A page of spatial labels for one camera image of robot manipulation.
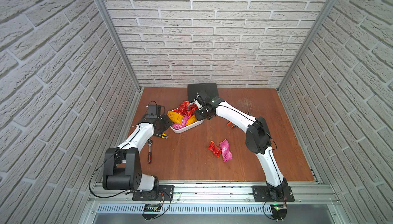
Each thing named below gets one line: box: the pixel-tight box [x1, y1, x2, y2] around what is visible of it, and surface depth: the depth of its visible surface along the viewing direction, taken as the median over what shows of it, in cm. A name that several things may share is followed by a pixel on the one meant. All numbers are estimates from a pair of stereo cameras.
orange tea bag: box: [166, 110, 184, 125], surface depth 96 cm
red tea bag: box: [207, 140, 222, 159], surface depth 87 cm
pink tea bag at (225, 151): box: [219, 139, 233, 163], surface depth 86 cm
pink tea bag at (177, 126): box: [171, 115, 189, 130], surface depth 97 cm
